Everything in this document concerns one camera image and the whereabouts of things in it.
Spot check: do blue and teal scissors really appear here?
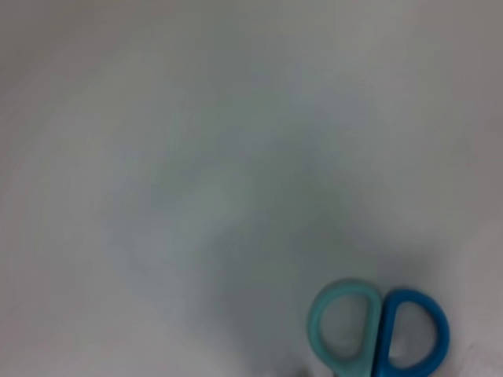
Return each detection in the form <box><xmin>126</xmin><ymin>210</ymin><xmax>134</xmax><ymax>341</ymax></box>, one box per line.
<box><xmin>307</xmin><ymin>277</ymin><xmax>451</xmax><ymax>377</ymax></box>

